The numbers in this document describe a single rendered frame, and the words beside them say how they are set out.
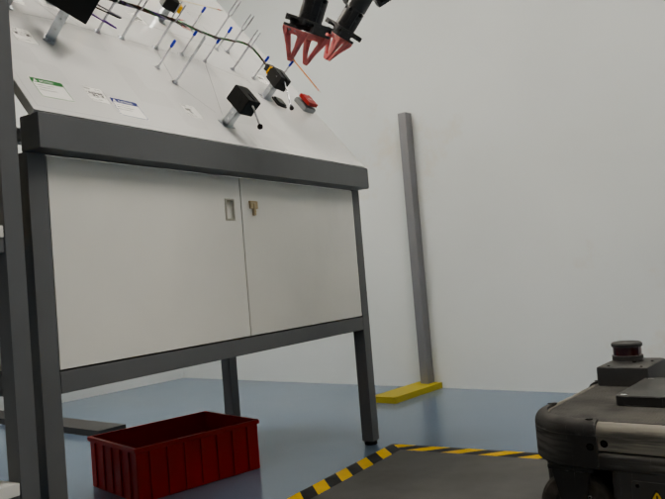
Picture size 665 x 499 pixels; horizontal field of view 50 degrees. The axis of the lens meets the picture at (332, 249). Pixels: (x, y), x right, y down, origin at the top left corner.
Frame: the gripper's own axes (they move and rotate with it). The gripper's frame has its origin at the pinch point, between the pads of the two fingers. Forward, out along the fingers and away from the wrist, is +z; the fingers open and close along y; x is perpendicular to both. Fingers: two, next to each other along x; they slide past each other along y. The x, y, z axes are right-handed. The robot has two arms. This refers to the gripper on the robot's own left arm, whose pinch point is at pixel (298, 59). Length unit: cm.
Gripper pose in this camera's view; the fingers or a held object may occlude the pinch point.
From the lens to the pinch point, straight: 172.9
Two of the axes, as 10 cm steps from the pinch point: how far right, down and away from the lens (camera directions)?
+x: 7.1, 4.1, -5.6
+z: -3.1, 9.1, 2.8
